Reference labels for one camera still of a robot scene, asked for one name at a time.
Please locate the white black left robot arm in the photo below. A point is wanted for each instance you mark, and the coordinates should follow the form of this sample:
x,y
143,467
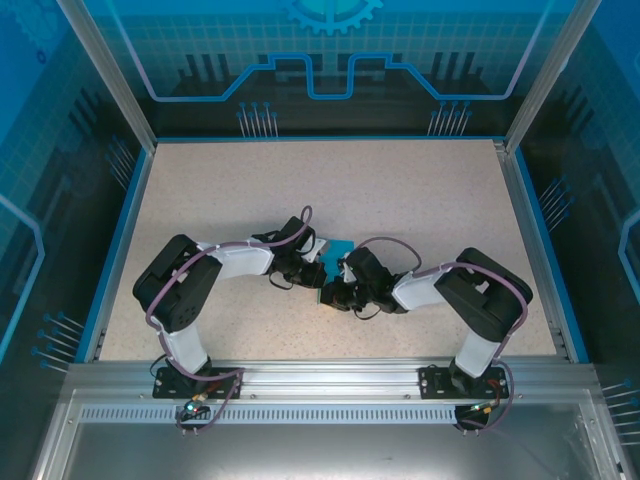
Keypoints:
x,y
245,260

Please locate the aluminium frame post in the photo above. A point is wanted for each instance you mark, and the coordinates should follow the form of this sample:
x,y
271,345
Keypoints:
x,y
550,75
112,75

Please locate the aluminium mounting rail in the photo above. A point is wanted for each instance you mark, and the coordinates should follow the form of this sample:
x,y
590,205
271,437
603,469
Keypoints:
x,y
330,375

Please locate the blue printed enclosure panel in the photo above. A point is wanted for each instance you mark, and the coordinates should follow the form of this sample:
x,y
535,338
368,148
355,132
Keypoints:
x,y
600,150
40,150
330,30

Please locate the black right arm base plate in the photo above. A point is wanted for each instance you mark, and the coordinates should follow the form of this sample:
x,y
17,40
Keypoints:
x,y
431,393

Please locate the aluminium side rail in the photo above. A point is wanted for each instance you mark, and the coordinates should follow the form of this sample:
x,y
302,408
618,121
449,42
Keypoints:
x,y
520,210

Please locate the blue paper sheet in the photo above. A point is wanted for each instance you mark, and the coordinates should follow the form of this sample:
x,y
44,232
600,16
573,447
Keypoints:
x,y
340,247

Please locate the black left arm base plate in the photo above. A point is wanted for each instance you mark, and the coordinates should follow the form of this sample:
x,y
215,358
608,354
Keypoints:
x,y
161,393

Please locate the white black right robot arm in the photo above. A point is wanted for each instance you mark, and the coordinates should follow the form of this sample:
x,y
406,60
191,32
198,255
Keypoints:
x,y
420,292

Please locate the blue table edge trim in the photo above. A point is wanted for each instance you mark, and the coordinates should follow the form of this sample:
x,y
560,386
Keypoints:
x,y
330,138
548,250

